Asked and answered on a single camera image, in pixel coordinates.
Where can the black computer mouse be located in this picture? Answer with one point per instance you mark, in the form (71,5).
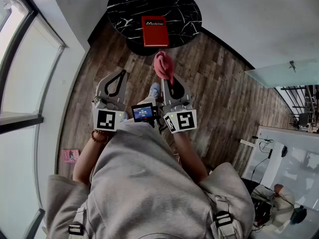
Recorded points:
(284,151)

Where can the beige trousers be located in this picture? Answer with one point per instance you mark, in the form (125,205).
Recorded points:
(147,101)

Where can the pink cloth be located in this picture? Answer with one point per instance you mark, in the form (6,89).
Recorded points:
(163,63)

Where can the frosted glass door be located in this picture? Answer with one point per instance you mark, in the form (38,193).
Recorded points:
(274,76)

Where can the black metal railing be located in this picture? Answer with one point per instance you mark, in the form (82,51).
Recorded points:
(296,88)

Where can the black marble round table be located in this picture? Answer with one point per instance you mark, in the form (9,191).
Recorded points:
(124,14)

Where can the light blue sneaker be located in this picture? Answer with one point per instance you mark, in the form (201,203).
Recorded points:
(125,116)
(154,90)

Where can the grey sweatshirt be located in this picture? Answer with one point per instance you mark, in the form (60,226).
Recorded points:
(139,183)

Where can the black monitor with blue screen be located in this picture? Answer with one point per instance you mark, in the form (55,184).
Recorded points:
(143,112)

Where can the black window frame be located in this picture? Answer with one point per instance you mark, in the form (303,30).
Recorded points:
(17,124)

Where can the pink booklet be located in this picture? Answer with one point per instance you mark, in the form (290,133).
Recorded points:
(70,155)

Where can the person's left forearm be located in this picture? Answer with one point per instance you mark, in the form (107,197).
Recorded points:
(84,158)

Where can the red hardcover book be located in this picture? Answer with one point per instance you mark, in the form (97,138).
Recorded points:
(154,35)

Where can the white desk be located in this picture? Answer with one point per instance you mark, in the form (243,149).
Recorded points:
(274,163)

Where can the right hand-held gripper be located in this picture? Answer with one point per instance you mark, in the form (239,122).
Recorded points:
(184,119)

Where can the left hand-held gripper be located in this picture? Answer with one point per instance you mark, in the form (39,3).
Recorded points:
(106,119)

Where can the person's right forearm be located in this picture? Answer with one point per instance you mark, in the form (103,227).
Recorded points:
(189,158)

